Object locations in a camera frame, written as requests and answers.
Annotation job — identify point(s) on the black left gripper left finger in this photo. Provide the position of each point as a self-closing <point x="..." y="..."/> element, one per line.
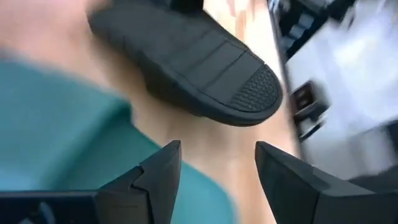
<point x="124" y="205"/>

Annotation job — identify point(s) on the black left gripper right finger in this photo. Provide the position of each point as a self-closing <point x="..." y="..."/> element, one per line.
<point x="304" y="199"/>

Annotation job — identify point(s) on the green rubber slide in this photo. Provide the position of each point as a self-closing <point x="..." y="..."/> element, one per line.
<point x="62" y="130"/>

